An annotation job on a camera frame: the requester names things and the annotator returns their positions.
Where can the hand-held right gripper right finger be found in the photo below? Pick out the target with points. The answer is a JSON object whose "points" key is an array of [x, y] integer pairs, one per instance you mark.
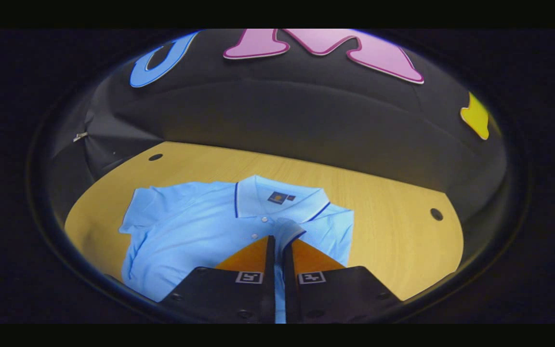
{"points": [[289, 289]]}

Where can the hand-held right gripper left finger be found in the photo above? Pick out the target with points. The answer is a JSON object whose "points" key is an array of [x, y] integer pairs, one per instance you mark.
{"points": [[271, 289]]}

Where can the light blue T-shirt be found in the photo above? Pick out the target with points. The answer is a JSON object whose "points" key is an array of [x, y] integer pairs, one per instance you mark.
{"points": [[186, 226]]}

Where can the black round table grommet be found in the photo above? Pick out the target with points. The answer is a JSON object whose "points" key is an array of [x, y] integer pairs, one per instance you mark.
{"points": [[436, 214], [155, 157]]}

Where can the black backdrop cloth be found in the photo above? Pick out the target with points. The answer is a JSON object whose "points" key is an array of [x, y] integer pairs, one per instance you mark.
{"points": [[282, 111]]}

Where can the white cloth clip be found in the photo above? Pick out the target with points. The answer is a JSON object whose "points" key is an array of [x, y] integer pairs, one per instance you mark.
{"points": [[80, 137]]}

